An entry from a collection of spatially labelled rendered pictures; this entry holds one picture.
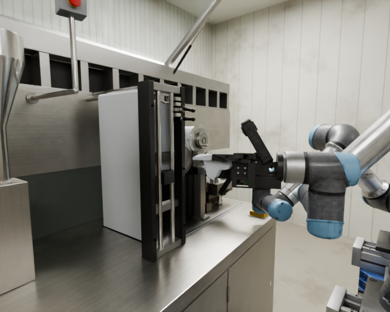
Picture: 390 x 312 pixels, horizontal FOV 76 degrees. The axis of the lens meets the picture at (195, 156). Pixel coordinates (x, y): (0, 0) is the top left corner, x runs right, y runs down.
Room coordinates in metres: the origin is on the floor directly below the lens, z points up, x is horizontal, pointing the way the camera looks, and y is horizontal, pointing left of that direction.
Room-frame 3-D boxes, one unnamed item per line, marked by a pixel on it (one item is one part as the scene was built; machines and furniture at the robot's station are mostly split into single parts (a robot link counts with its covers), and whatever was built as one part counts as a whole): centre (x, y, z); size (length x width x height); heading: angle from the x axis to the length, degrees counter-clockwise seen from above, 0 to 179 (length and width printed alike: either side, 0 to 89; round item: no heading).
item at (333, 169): (0.55, -0.30, 1.21); 0.11 x 0.08 x 0.09; 76
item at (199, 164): (1.08, -0.03, 1.05); 0.06 x 0.05 x 0.31; 54
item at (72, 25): (0.71, 0.34, 1.51); 0.02 x 0.02 x 0.20
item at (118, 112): (0.96, 0.30, 1.17); 0.34 x 0.05 x 0.54; 54
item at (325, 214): (0.57, -0.30, 1.11); 0.11 x 0.08 x 0.11; 166
